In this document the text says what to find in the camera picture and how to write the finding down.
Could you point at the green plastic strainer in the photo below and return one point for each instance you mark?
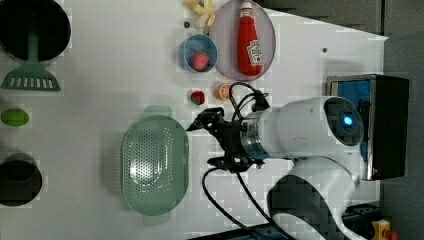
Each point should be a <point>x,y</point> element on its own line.
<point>154,165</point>

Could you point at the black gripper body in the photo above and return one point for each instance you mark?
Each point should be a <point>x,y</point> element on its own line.
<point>235,158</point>

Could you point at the green lime toy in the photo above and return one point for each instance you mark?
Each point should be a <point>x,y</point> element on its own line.
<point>15,117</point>

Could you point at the red strawberry in bowl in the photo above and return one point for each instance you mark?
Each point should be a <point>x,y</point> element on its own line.
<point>200,61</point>

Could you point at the yellow banana peel toy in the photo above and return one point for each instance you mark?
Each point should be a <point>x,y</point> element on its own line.
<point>204,14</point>

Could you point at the yellow orange clamp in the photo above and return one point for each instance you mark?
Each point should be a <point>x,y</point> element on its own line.
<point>383,231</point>

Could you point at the red ketchup bottle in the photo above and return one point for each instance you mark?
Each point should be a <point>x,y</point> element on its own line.
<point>249,52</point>

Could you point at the black toaster oven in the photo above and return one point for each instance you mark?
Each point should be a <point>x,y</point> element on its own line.
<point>382,102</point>

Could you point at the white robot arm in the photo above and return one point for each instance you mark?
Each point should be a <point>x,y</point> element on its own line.
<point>321,136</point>

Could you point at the blue bowl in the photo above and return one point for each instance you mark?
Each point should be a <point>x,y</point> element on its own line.
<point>197,43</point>

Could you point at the red strawberry on table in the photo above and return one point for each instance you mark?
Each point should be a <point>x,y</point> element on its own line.
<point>197,97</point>

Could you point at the black pot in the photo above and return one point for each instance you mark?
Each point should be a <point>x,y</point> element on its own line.
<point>44,18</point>

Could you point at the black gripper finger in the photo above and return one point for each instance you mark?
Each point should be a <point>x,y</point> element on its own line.
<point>195,125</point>

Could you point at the green spatula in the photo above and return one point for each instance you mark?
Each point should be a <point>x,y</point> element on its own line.
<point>31,75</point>

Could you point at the grey oval plate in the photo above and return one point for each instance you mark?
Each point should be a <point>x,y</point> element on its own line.
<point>224,33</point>

